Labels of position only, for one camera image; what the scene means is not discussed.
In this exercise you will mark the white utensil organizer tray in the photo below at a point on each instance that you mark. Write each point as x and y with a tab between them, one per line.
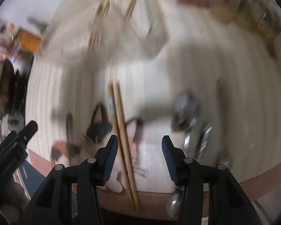
128	28

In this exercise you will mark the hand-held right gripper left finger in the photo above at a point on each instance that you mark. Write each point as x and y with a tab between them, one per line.
110	160

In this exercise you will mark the wooden chopstick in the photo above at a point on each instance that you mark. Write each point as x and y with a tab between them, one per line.
126	145
131	4
99	13
93	37
121	145

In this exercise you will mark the orange box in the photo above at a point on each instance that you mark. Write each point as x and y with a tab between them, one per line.
25	39

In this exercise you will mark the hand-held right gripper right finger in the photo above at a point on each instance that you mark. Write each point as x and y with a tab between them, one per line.
169	163

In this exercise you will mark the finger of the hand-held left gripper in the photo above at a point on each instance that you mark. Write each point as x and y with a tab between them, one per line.
28	130
8	140

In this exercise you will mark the metal spoon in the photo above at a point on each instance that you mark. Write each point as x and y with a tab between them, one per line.
174	204

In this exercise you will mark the metal fork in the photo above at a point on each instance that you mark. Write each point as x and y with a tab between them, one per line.
203	140

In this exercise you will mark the metal ladle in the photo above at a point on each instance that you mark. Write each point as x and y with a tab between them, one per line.
185	112

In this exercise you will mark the dark pan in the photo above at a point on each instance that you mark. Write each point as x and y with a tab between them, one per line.
7	86

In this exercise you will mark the cat print striped tablecloth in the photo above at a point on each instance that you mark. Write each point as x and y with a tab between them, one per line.
213	75

